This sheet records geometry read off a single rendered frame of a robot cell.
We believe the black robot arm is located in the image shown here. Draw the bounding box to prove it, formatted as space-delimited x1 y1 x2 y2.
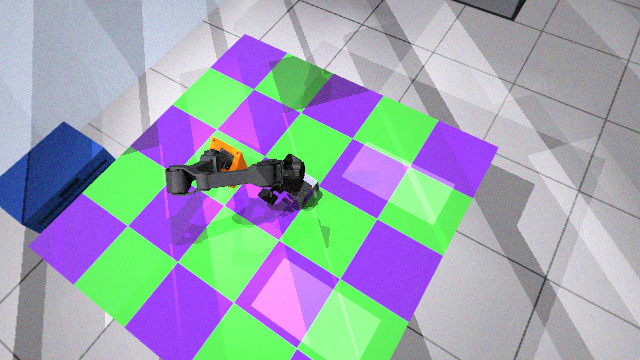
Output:
165 148 305 197

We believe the white rail plate with square holes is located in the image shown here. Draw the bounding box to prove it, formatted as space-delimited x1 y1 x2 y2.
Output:
285 173 319 209

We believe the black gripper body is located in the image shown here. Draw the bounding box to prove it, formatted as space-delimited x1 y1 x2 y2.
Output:
258 153 302 206

